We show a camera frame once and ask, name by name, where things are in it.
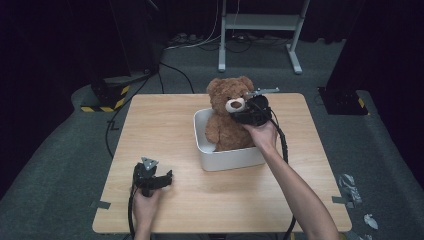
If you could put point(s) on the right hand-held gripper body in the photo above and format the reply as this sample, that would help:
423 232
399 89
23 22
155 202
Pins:
257 108

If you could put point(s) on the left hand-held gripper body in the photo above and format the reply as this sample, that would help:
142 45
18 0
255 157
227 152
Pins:
144 174

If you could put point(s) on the brown teddy bear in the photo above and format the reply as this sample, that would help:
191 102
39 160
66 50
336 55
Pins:
226 113

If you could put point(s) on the white plastic storage bin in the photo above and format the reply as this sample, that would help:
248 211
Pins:
230 160

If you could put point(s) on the person's left hand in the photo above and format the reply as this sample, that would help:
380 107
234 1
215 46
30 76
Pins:
145 206

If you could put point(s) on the person's right hand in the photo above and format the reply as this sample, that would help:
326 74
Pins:
265 136

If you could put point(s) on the grey tape strip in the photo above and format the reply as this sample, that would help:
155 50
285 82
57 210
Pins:
100 204
339 200

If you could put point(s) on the black yellow striped stand base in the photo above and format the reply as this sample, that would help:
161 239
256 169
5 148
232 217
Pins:
108 95

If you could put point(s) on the white metal stand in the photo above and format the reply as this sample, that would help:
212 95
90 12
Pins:
261 21

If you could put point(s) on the power strip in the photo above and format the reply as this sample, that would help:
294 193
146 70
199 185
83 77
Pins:
182 38

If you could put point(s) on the crumpled grey tape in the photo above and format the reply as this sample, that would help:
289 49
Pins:
350 188

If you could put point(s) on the crumpled white paper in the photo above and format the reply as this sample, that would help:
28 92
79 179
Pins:
370 221

